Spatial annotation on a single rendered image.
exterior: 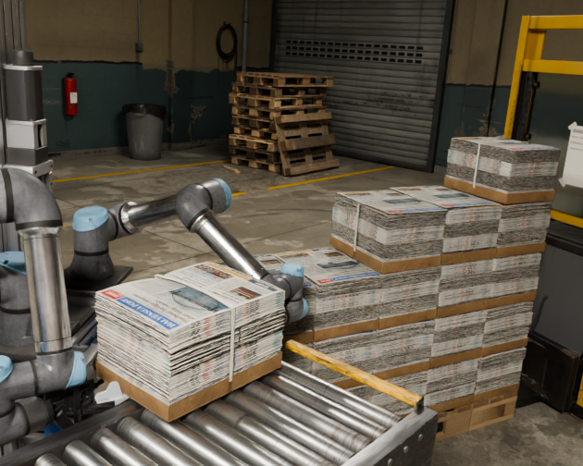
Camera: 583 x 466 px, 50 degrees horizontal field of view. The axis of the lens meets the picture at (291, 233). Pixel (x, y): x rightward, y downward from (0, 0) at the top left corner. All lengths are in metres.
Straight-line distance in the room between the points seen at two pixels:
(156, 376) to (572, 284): 2.41
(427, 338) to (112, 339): 1.46
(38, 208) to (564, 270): 2.65
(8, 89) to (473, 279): 1.86
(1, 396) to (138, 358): 0.29
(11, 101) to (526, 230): 2.04
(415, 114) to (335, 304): 7.54
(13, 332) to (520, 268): 2.04
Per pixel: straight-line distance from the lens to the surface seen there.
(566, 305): 3.45
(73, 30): 9.19
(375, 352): 2.49
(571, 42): 8.89
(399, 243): 2.37
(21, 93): 1.95
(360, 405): 1.59
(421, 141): 9.65
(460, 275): 2.64
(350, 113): 10.32
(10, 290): 1.78
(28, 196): 1.41
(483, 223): 2.64
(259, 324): 1.56
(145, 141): 9.15
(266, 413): 1.52
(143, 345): 1.46
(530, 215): 2.84
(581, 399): 3.32
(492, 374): 3.03
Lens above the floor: 1.61
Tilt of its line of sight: 16 degrees down
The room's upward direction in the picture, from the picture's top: 4 degrees clockwise
